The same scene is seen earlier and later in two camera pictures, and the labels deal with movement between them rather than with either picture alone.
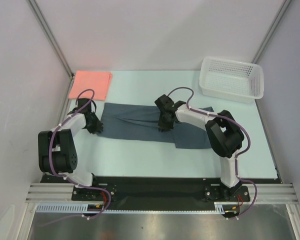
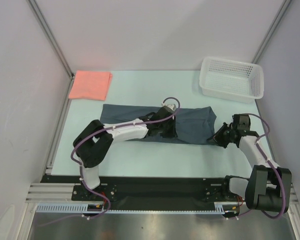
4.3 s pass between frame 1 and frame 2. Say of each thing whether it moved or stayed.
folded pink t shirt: stayed
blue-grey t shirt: stayed
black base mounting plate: stayed
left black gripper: moved
